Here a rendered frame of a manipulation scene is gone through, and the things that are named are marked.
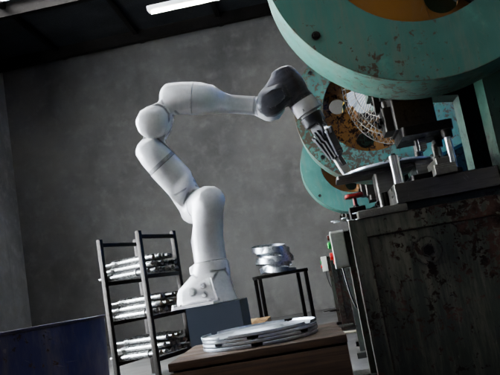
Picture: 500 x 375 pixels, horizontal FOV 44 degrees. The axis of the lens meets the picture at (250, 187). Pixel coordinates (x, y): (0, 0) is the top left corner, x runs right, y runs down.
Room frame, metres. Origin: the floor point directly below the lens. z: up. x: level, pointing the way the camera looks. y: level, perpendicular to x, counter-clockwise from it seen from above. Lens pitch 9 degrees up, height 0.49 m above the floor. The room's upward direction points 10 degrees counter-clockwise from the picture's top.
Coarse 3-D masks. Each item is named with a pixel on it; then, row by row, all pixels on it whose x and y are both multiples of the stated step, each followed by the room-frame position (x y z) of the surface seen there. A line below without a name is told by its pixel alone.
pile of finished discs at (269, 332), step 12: (252, 324) 1.75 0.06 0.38; (264, 324) 1.64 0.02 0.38; (276, 324) 1.57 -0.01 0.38; (288, 324) 1.58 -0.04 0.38; (300, 324) 1.50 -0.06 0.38; (312, 324) 1.54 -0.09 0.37; (204, 336) 1.63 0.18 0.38; (216, 336) 1.61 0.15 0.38; (228, 336) 1.48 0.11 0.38; (240, 336) 1.46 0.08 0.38; (252, 336) 1.52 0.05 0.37; (264, 336) 1.46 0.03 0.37; (276, 336) 1.47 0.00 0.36; (288, 336) 1.48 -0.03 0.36; (300, 336) 1.50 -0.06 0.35; (204, 348) 1.56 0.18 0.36; (216, 348) 1.58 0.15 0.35; (228, 348) 1.48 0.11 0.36; (240, 348) 1.47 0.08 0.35
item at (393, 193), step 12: (480, 168) 1.78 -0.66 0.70; (492, 168) 1.78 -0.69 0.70; (420, 180) 1.80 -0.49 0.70; (432, 180) 1.80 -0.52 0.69; (444, 180) 1.79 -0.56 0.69; (456, 180) 1.79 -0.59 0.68; (468, 180) 1.79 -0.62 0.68; (480, 180) 1.79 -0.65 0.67; (492, 180) 1.78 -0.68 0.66; (396, 192) 1.81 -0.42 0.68; (408, 192) 1.80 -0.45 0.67; (420, 192) 1.80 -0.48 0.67; (432, 192) 1.80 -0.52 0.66; (444, 192) 1.79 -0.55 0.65; (456, 192) 1.79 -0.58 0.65
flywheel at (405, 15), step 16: (352, 0) 1.64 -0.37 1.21; (368, 0) 1.64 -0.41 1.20; (384, 0) 1.63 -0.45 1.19; (400, 0) 1.63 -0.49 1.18; (416, 0) 1.62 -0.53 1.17; (464, 0) 1.61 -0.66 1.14; (384, 16) 1.63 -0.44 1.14; (400, 16) 1.63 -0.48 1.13; (416, 16) 1.62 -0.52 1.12; (432, 16) 1.62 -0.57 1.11
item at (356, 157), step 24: (312, 72) 3.35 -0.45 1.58; (336, 96) 3.41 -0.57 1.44; (336, 120) 3.42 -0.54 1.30; (360, 120) 3.39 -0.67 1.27; (456, 120) 3.27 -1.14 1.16; (312, 144) 3.36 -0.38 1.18; (360, 144) 3.60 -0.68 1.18; (384, 144) 3.39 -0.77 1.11; (456, 144) 3.27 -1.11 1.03; (336, 168) 3.35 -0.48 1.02; (360, 336) 3.56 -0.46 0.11
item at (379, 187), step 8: (384, 168) 1.96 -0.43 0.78; (408, 168) 2.00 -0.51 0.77; (344, 176) 1.97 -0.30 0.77; (352, 176) 1.97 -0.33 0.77; (360, 176) 1.99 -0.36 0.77; (368, 176) 2.02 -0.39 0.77; (376, 176) 1.98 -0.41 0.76; (384, 176) 1.98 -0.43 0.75; (336, 184) 2.07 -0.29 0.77; (344, 184) 2.11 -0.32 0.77; (376, 184) 1.99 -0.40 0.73; (384, 184) 1.98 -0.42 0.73; (392, 184) 1.98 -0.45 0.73; (376, 192) 2.01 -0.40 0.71; (384, 192) 1.98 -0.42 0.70; (376, 200) 2.06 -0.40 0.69; (384, 200) 1.98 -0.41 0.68
